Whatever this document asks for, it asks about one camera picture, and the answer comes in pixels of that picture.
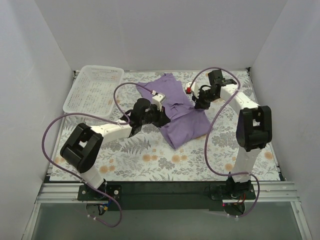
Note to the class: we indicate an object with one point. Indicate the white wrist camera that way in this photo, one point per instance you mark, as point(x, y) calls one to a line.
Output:
point(158, 99)
point(192, 89)

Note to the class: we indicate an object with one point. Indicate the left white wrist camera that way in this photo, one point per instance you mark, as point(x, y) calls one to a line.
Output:
point(158, 99)

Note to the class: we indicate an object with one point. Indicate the floral patterned table mat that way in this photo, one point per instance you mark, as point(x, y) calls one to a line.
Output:
point(148, 157)

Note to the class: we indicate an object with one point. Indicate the white plastic basket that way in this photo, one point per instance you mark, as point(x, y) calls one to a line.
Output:
point(92, 91)

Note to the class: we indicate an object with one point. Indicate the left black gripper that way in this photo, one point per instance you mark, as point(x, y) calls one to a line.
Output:
point(161, 118)

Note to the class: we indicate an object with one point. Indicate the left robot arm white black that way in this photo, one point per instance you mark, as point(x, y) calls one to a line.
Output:
point(82, 147)

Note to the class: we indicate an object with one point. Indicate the aluminium frame rail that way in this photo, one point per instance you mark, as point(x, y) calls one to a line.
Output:
point(58, 193)

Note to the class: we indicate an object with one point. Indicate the purple t shirt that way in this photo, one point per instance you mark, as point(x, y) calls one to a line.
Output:
point(186, 122)

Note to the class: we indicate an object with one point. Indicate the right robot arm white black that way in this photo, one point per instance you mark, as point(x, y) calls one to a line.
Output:
point(253, 130)

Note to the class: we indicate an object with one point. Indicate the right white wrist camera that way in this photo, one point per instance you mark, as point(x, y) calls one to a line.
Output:
point(192, 89)

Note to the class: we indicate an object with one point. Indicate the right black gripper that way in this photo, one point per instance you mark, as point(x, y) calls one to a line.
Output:
point(200, 102)

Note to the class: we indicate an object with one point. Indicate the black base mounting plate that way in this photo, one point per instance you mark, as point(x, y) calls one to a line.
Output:
point(174, 195)

